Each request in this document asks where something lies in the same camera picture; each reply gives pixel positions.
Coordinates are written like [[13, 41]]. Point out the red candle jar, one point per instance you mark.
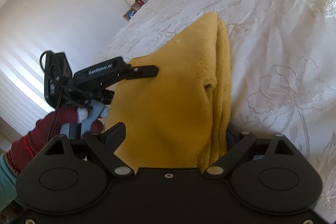
[[140, 2]]

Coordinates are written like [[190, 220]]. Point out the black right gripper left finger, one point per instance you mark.
[[70, 174]]

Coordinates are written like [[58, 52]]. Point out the white floral bedspread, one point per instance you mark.
[[283, 68]]

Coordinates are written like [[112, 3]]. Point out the wooden picture frame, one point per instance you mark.
[[129, 14]]

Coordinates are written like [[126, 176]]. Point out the teal sleeve forearm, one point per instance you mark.
[[7, 185]]

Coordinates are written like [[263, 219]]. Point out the white striped curtain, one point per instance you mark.
[[22, 88]]

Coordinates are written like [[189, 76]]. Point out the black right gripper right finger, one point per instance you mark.
[[270, 175]]

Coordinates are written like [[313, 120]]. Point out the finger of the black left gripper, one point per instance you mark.
[[142, 72]]

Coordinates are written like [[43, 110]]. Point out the yellow knitted sweater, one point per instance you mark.
[[178, 119]]

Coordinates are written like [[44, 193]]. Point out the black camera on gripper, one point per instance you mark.
[[57, 73]]

